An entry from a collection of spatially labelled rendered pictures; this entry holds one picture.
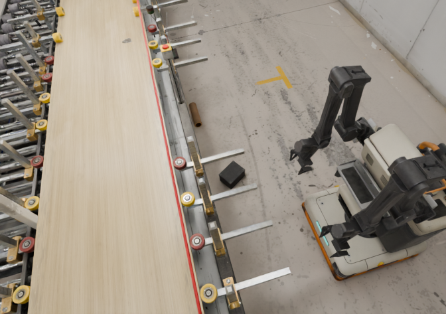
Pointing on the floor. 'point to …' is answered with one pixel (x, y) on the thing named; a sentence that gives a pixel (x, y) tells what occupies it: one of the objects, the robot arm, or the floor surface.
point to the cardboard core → (195, 115)
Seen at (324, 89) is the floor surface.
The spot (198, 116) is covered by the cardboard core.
